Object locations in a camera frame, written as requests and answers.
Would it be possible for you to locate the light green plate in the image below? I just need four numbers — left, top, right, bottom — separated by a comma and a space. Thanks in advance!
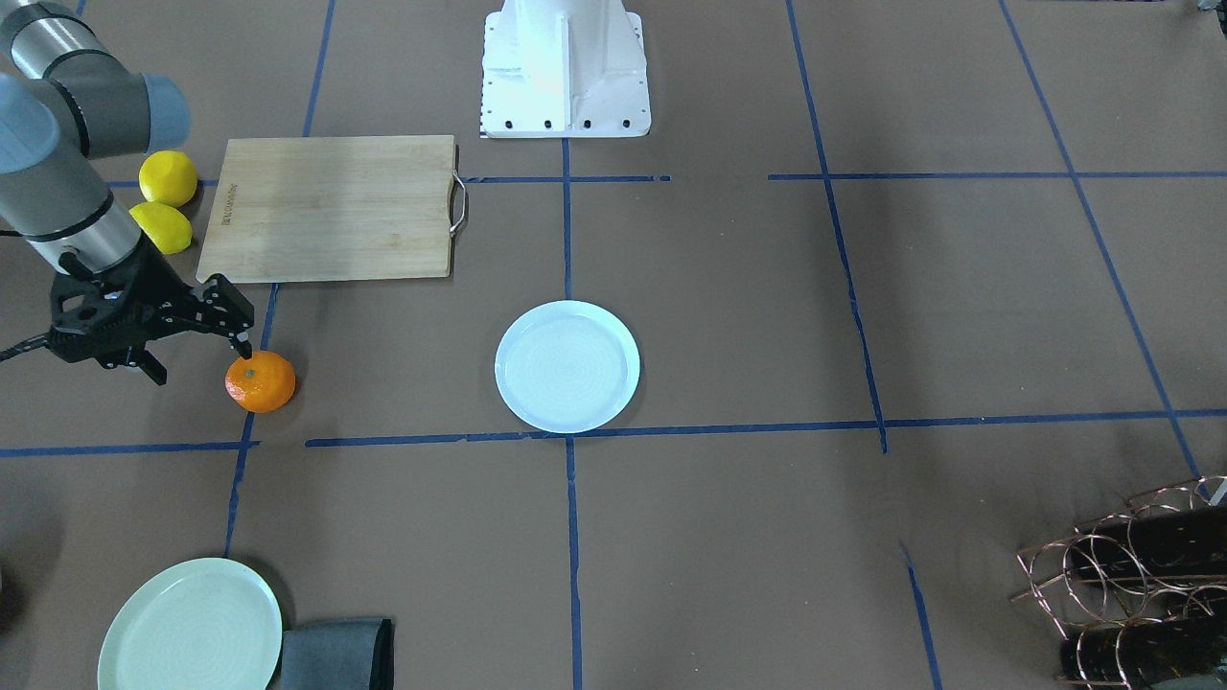
96, 557, 282, 689

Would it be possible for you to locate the dark wine bottle upper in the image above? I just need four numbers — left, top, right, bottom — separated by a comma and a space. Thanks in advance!
1063, 506, 1226, 589

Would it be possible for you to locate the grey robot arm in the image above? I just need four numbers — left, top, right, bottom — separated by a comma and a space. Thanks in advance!
1, 1, 254, 384

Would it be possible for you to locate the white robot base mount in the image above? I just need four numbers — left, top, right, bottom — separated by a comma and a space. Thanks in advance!
479, 1, 653, 139

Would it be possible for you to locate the copper wire wine rack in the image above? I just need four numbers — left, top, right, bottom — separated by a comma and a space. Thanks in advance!
1015, 475, 1226, 689

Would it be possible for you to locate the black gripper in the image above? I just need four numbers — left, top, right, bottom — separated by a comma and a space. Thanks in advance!
48, 236, 254, 387

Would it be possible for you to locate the grey folded cloth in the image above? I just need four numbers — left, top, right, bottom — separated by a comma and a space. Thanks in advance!
279, 618, 395, 689

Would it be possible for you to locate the orange mandarin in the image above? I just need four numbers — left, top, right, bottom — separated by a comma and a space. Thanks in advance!
223, 351, 297, 414

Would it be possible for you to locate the dark wine bottle lower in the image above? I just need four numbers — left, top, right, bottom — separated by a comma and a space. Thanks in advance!
1059, 618, 1226, 689

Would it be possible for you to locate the lower yellow lemon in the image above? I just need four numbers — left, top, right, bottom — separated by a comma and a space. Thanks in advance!
128, 201, 194, 255

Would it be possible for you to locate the dark wine bottle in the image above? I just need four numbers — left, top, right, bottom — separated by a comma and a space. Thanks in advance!
1063, 506, 1226, 589
1059, 618, 1226, 689

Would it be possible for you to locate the bamboo cutting board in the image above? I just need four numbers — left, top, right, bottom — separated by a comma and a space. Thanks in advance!
198, 135, 467, 284

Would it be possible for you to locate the yellow lemon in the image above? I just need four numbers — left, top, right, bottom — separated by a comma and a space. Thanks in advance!
137, 151, 200, 207
128, 201, 194, 255

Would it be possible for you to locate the upper yellow lemon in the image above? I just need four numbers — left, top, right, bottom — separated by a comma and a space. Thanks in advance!
137, 151, 200, 207

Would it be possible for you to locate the light blue plate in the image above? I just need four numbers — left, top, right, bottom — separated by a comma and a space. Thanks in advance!
494, 300, 640, 435

